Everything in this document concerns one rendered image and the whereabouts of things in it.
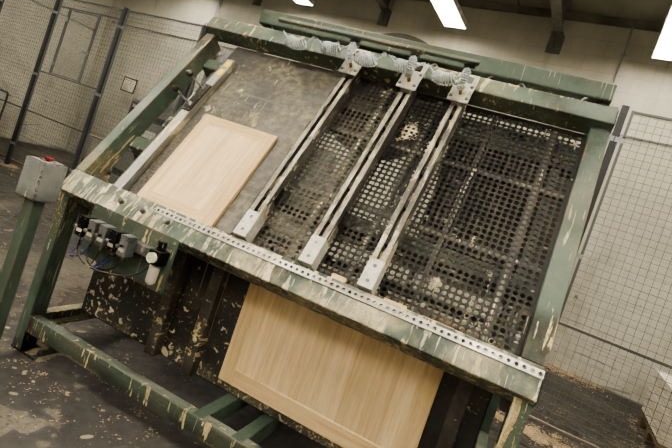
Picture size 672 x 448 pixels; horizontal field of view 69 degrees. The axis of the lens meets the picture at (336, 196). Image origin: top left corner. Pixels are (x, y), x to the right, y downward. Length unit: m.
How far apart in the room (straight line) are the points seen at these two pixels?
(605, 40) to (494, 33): 1.36
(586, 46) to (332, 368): 5.82
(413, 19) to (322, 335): 6.21
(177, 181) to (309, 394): 1.12
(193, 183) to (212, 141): 0.26
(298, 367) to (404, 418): 0.48
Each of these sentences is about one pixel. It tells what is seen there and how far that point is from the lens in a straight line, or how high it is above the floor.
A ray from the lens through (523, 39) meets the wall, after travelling 7.25.
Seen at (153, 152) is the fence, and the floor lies 1.10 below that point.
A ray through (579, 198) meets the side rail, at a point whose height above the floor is 1.50.
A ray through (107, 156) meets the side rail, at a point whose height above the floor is 1.00.
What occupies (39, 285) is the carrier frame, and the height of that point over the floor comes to 0.33.
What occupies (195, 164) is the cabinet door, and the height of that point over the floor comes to 1.11.
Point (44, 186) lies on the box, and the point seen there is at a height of 0.83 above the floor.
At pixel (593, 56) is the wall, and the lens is 7.10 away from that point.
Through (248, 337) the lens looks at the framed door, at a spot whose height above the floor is 0.48.
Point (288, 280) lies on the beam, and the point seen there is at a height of 0.84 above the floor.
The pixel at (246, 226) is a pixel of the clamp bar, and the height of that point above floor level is 0.96.
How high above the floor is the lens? 1.25
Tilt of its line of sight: 2 degrees down
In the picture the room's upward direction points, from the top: 19 degrees clockwise
